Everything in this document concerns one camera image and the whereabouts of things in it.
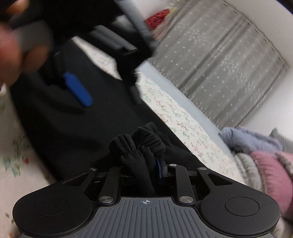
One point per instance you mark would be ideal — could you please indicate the grey bed sheet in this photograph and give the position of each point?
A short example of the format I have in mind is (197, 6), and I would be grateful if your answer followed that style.
(183, 100)

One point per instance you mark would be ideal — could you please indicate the pink pillow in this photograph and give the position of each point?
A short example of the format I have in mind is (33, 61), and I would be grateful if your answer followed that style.
(272, 176)

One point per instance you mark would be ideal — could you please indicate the floral bed sheet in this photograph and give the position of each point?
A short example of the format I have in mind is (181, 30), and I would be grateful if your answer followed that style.
(174, 114)

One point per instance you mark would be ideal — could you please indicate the grey pillow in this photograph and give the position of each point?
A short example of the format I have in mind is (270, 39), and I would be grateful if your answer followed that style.
(282, 141)

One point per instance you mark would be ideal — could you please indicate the person's left hand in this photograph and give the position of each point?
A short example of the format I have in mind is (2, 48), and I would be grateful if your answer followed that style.
(9, 57)

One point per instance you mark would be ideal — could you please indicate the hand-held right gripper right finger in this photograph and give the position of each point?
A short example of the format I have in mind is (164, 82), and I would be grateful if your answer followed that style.
(161, 170)

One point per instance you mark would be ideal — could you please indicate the pink hanging cloth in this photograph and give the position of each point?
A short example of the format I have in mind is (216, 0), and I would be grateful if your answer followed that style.
(164, 29)

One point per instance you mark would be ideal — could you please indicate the black pants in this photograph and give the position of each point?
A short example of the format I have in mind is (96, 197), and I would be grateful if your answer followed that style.
(91, 137)

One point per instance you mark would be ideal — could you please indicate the grey quilt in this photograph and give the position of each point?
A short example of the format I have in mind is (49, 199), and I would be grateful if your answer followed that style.
(245, 167)

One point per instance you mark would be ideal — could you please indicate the blue-grey blanket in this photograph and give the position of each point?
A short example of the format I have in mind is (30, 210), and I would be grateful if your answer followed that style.
(247, 139)

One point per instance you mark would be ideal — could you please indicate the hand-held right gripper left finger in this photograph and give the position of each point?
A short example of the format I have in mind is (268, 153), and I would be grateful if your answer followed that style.
(113, 180)

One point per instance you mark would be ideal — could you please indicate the red floral hanging cloth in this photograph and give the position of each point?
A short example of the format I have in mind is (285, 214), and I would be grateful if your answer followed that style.
(158, 18)

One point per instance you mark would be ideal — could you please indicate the grey star curtain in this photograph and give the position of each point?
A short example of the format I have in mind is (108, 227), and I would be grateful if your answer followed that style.
(217, 64)

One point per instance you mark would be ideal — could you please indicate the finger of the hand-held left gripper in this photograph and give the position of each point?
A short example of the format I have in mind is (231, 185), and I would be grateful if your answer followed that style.
(77, 89)
(128, 68)

